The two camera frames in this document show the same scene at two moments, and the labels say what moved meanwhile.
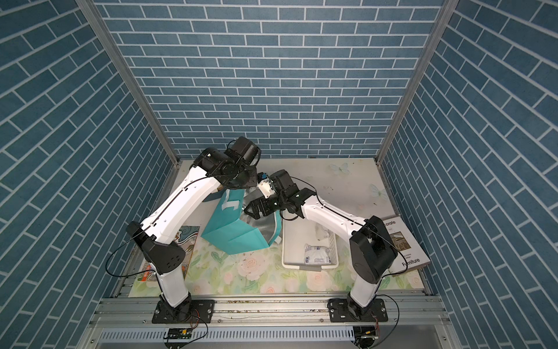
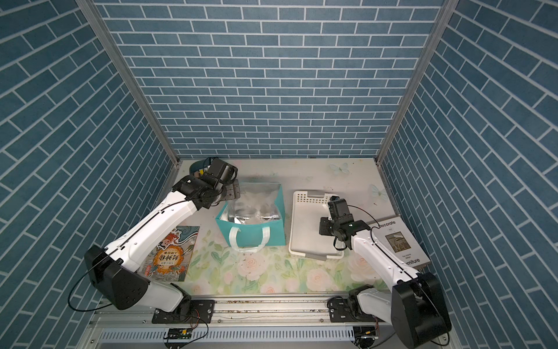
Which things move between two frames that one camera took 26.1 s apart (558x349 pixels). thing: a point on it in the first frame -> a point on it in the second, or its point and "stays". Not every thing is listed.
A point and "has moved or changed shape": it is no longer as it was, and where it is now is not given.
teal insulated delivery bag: x=226 y=223 has moved or changed shape
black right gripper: x=256 y=203 -> x=323 y=225
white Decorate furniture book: x=410 y=256 stays
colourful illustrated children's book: x=186 y=238 stays
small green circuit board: x=178 y=333 stays
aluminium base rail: x=269 y=311 stays
